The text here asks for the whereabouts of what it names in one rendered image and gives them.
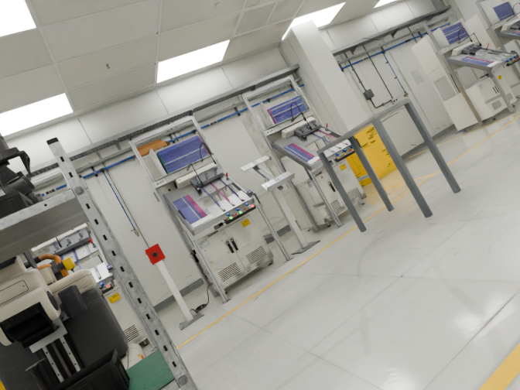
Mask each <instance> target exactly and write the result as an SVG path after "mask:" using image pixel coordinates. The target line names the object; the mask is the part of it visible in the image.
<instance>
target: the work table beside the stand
mask: <svg viewBox="0 0 520 390"><path fill-rule="evenodd" d="M403 105H405V108H406V109H407V111H408V113H409V114H410V116H411V118H412V120H413V121H414V123H415V125H416V127H417V128H418V130H419V132H420V134H421V136H422V138H423V139H424V141H425V143H426V144H427V146H428V148H429V150H430V152H431V153H432V155H433V157H434V159H435V160H436V163H437V164H438V166H439V168H440V169H441V171H442V173H443V175H444V176H445V178H446V181H447V182H448V183H449V185H450V187H451V189H452V191H453V193H459V192H460V191H461V188H460V187H459V185H458V183H457V181H456V180H455V178H454V176H453V174H452V173H451V171H450V169H449V167H448V165H447V164H446V162H445V160H444V158H443V157H442V155H441V153H440V151H439V150H438V148H437V146H436V144H435V142H434V141H433V139H432V137H431V135H430V134H429V132H428V130H427V128H426V126H425V125H424V123H423V121H422V119H421V118H420V116H419V114H418V112H417V110H416V109H415V107H414V105H413V104H412V102H411V100H410V98H407V99H405V100H404V101H401V102H399V103H398V104H395V105H393V106H391V107H390V108H387V109H385V110H384V111H381V112H379V113H377V114H376V115H373V116H372V117H370V118H369V119H367V120H366V121H364V122H362V123H360V124H359V125H358V126H356V127H354V128H352V129H351V130H350V131H349V132H346V133H345V134H343V135H342V136H341V137H339V138H337V139H335V140H334V141H332V142H331V143H329V144H328V145H326V146H324V147H323V148H322V149H320V150H318V151H317V152H316V153H317V155H318V156H319V157H320V160H321V162H322V164H323V165H324V167H325V169H326V171H327V172H328V174H329V176H330V178H331V179H332V181H333V183H334V185H335V187H336V188H337V190H338V192H339V194H340V196H341V197H342V199H343V201H344V203H345V204H346V206H347V209H348V210H349V211H350V213H351V216H352V217H353V219H354V221H355V223H356V224H357V226H358V228H359V230H360V231H361V232H365V231H366V230H367V228H366V227H365V226H364V223H363V222H362V220H361V218H360V216H359V215H358V213H357V211H356V209H355V208H354V205H353V204H352V202H351V200H350V198H349V196H348V195H347V193H346V191H345V189H344V188H343V186H342V184H341V182H340V181H339V179H338V177H337V175H336V173H335V172H334V170H333V168H332V166H331V164H330V163H329V161H328V159H327V157H326V156H325V154H324V151H326V150H328V149H330V148H332V147H334V146H336V145H338V144H339V143H341V142H343V141H345V140H347V139H348V140H349V142H350V144H351V145H352V147H353V149H354V151H355V152H356V154H357V156H358V158H359V159H360V161H361V163H362V165H363V167H364V169H365V170H366V172H367V174H368V175H369V177H370V179H371V181H372V183H373V184H374V186H375V188H376V190H377V191H378V194H379V195H380V197H381V199H382V201H383V202H384V204H385V206H386V207H387V209H388V211H392V210H394V207H393V206H392V204H391V202H390V200H389V199H388V197H387V195H386V193H385V191H384V190H383V188H382V186H381V184H380V183H379V181H378V179H377V177H376V175H375V173H374V172H373V170H372V168H371V167H370V165H369V163H368V161H367V160H366V158H365V156H364V153H363V152H362V151H361V148H360V147H359V145H358V143H357V141H356V140H355V138H354V135H356V134H357V133H359V132H361V131H363V130H364V129H366V128H367V127H369V126H370V125H373V126H374V127H375V129H376V131H377V133H378V134H379V136H380V138H381V140H382V141H383V143H384V145H385V147H386V149H387V150H388V153H389V154H390V156H391V157H392V159H393V161H394V163H395V165H396V166H397V168H398V170H399V172H400V173H401V175H402V178H403V179H404V181H405V183H406V185H407V186H408V188H409V190H410V191H411V193H412V195H413V197H414V198H415V200H416V203H417V204H418V205H419V208H420V210H421V211H422V213H423V215H424V216H425V218H427V217H431V216H432V215H433V213H432V211H431V210H430V208H429V206H428V204H427V202H426V201H425V199H424V197H423V195H422V194H421V192H420V190H419V188H418V187H417V185H416V183H415V181H414V179H413V178H412V176H411V174H410V172H409V171H408V169H407V167H406V165H405V163H404V162H403V160H402V158H401V156H400V155H399V153H398V151H397V149H396V147H395V146H394V144H393V142H392V140H391V139H390V137H389V135H388V133H387V132H386V130H385V128H384V126H383V124H382V123H381V121H380V120H381V119H382V118H384V117H385V116H387V115H389V114H391V113H392V112H393V111H396V110H397V109H399V108H400V107H402V106H403Z"/></svg>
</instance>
